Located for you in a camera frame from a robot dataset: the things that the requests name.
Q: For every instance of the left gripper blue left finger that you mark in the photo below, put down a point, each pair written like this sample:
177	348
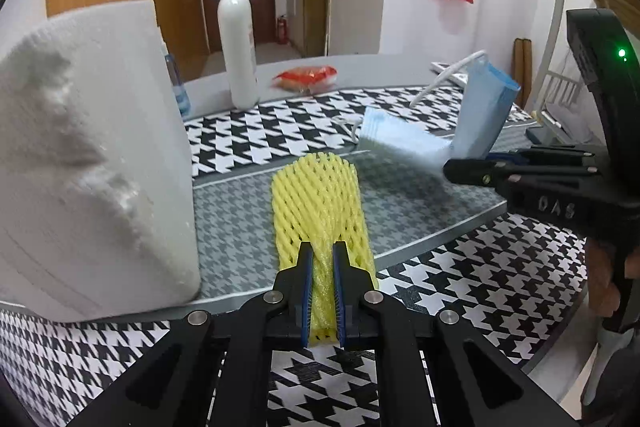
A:
212	369

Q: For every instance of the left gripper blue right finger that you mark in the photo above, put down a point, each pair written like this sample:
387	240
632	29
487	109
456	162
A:
433	370

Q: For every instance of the white single face mask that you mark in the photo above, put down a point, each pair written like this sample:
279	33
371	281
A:
392	137

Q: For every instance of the yellow foam fruit net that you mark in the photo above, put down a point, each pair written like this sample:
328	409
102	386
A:
322	226

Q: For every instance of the person's right hand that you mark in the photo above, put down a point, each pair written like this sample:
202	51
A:
604	297

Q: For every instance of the houndstooth table cloth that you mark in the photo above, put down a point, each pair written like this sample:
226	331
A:
433	245

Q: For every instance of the wooden boards leaning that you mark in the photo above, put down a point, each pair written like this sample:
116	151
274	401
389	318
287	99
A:
522	69

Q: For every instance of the white foam box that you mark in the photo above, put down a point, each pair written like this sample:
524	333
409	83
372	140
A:
97	215

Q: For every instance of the white remote control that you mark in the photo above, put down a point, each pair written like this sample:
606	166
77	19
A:
455	74

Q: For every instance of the metal bunk bed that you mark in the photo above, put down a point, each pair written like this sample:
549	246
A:
584	38

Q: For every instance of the clear blue sanitizer bottle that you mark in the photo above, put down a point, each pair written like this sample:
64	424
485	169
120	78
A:
182	97

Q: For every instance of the red snack packet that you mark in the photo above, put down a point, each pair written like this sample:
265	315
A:
306	79

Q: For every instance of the red fire extinguisher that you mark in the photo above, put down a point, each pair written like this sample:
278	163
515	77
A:
282	30

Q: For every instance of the white red pump bottle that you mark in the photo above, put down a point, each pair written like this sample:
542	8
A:
235	22

